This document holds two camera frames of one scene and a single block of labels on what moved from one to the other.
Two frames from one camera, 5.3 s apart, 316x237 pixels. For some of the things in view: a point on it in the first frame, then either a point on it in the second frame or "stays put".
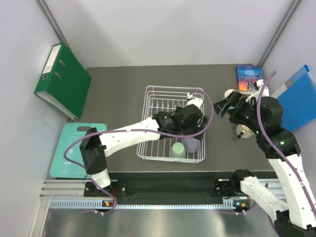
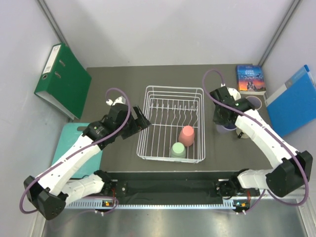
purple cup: x=191 y=144 -> x=226 y=128
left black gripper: x=196 y=130 -> x=138 y=124
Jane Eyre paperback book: x=247 y=75 stays put
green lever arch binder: x=64 y=80 stays put
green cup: x=178 y=151 stays put
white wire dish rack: x=158 y=99 stays put
